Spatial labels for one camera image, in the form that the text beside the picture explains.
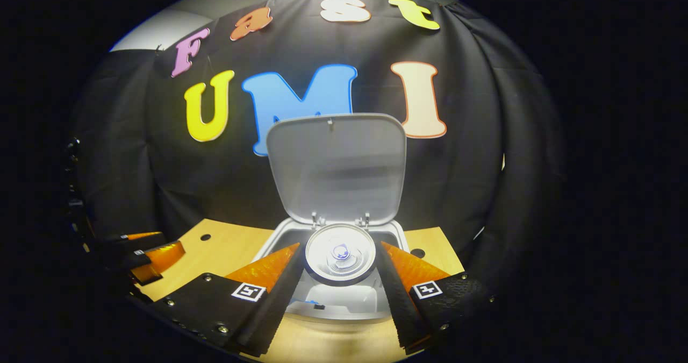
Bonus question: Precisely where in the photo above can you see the wooden desktop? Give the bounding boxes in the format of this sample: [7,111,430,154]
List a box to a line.
[137,218,465,363]

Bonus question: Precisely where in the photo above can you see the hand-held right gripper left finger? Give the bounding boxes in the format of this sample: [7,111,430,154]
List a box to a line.
[153,242,304,357]

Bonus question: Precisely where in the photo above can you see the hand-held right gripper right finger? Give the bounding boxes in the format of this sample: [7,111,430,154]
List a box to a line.
[376,239,496,353]

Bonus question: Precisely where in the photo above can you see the silver pop can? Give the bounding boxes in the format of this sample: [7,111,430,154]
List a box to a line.
[304,223,377,287]

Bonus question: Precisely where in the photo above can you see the white desktop garbage bin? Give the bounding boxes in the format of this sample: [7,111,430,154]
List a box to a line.
[253,113,412,324]

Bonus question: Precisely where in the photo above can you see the black backdrop cloth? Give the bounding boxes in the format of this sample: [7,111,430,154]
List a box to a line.
[70,0,565,267]

